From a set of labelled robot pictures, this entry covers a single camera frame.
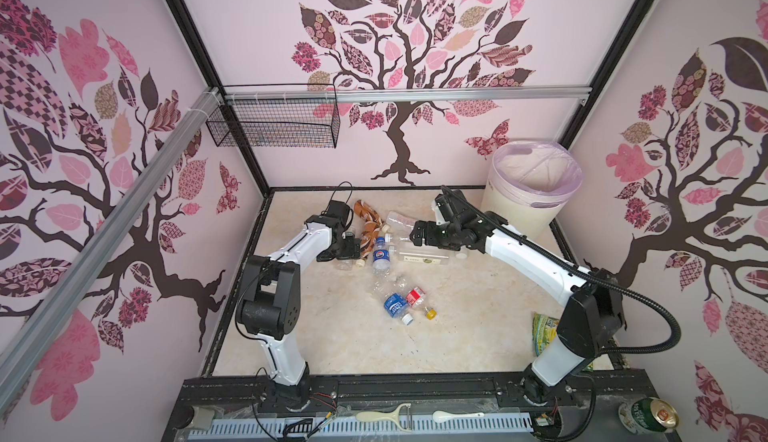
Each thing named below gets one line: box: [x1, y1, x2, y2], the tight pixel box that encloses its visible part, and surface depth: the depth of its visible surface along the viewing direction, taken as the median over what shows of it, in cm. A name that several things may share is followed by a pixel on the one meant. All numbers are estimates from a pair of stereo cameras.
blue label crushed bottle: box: [383, 293, 414, 326], surface depth 85 cm
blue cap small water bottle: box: [372, 236, 391, 277], surface depth 97 cm
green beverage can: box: [618, 397, 679, 434], surface depth 65 cm
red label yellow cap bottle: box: [406, 286, 437, 320], surface depth 87 cm
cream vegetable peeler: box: [355, 403, 413, 432], surface depth 72 cm
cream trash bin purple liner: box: [482, 140, 584, 240], surface depth 91 cm
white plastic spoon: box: [432, 410, 485, 423], surface depth 72 cm
